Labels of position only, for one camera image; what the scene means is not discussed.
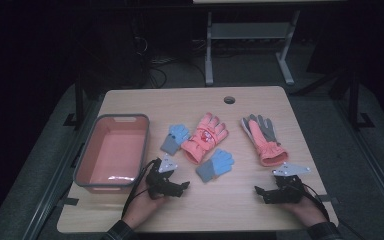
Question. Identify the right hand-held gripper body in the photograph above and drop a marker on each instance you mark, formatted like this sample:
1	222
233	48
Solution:
288	191

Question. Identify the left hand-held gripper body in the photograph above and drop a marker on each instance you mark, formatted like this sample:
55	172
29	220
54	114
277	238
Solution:
158	185

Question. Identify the pink glove with grey palm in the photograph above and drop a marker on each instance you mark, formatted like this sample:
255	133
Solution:
266	148

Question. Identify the small blue knit glove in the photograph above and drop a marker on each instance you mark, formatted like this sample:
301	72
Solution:
177	134
218	163

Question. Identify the pink glove with cartoon print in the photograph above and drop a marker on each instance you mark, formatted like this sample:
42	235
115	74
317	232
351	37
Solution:
203	138

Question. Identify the pink plastic bin grey rim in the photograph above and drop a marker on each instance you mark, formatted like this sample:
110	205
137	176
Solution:
113	150

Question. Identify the person's right hand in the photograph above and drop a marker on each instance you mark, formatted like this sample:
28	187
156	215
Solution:
308	213

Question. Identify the person's left hand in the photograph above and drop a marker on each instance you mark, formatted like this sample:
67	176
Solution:
140	208

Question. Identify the black metal stand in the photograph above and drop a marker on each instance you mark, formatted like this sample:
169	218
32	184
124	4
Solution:
79	100
354	100

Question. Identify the grey metal frame table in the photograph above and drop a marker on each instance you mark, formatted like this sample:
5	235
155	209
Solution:
246	30

